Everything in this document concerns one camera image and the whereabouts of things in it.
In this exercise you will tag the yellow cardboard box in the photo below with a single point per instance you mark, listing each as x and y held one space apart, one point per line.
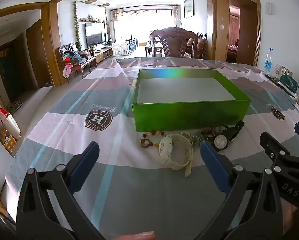
9 141

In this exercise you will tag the green cardboard box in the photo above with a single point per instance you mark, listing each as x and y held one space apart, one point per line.
189 115

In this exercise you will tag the pair of shoes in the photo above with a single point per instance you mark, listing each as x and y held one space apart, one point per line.
15 105

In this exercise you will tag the teal box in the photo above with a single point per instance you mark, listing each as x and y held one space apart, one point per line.
289 85

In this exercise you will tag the plastic water bottle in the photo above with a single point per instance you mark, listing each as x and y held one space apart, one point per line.
268 63

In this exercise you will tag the carved wooden dining chair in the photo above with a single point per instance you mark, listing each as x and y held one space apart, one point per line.
174 43

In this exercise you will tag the dark entrance door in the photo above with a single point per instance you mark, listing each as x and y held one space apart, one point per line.
5 72

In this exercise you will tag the white baby fence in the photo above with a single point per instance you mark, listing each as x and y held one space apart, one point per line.
125 46

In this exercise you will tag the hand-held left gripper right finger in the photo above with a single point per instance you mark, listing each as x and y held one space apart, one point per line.
214 167

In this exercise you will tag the green ivy garland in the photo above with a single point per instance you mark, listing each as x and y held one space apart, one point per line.
77 25

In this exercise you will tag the pile of clothes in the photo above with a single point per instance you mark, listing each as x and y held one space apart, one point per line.
72 57

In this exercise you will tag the white wall device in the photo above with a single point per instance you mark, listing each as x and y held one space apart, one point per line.
269 8

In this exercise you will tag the striped printed tablecloth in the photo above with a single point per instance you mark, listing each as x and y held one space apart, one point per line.
64 130

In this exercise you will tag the television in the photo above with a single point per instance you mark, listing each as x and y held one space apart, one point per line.
94 35

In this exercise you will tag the framed wall picture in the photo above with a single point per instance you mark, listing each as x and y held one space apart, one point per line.
189 5

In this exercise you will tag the person's left hand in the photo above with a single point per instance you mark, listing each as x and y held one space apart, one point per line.
137 236

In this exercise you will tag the black wrist watch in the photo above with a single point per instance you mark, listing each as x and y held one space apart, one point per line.
220 142

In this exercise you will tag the wooden tv cabinet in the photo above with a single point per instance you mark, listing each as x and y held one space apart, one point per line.
102 55

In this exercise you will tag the clear plastic package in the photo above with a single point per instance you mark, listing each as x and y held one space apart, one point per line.
283 70

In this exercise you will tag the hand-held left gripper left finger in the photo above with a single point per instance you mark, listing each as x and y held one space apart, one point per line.
84 165

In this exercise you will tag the red and white bag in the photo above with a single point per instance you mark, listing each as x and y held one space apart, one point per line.
10 122

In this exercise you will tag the wooden armchair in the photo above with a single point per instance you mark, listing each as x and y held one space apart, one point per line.
85 63

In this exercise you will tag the cream white wrist watch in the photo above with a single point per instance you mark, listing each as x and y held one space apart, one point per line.
164 147

